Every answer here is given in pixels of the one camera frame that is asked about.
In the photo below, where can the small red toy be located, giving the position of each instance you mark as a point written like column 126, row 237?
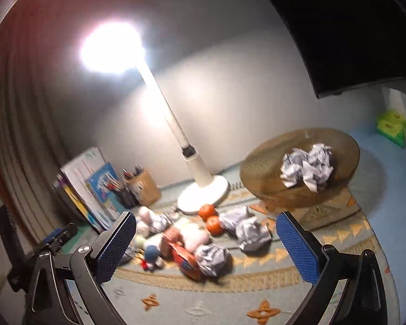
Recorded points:
column 144, row 264

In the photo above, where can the brown ribbed bowl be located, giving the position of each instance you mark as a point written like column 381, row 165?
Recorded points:
column 267, row 176

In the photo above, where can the black monitor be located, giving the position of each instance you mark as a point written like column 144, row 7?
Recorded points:
column 341, row 23

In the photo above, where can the blue workbook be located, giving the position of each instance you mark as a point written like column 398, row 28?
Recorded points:
column 103, row 179

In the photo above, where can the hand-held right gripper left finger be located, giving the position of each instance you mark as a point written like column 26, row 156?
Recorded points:
column 116, row 243

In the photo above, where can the patterned woven mat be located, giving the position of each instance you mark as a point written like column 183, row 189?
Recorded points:
column 257, row 277

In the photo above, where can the bunch of pens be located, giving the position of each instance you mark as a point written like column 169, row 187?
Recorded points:
column 133, row 172

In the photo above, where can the yellow purple book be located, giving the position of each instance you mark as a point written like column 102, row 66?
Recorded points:
column 69, row 193

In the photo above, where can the blue white plush toy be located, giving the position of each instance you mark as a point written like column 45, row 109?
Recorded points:
column 151, row 253

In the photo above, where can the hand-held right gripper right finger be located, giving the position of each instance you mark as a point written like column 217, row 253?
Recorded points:
column 297, row 247

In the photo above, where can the orange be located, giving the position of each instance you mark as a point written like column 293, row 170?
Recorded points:
column 206, row 211
column 213, row 225

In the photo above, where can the orange snack packet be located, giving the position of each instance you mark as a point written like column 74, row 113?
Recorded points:
column 189, row 265

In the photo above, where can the white desk lamp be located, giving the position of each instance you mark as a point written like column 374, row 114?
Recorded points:
column 155, row 88

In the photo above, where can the green plush toy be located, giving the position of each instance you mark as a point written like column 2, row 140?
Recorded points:
column 139, row 242

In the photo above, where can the black mesh pen holder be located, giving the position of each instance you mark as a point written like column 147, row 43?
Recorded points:
column 127, row 198

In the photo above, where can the red dotted packet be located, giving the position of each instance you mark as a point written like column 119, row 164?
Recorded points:
column 171, row 237

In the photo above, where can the bunch of coloured pencils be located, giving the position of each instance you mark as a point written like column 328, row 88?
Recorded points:
column 115, row 186

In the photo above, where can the pale pink plush toy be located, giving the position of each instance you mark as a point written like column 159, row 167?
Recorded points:
column 145, row 214

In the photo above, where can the stack of books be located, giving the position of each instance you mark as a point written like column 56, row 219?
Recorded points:
column 84, row 162

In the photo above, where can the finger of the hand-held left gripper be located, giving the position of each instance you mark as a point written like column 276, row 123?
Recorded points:
column 62, row 235

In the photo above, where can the wooden pen holder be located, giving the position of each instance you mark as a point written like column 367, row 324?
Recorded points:
column 145, row 189

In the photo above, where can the green tissue packet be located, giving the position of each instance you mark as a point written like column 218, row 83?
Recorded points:
column 394, row 127

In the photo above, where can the beige curtain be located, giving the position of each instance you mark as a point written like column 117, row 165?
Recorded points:
column 13, row 125

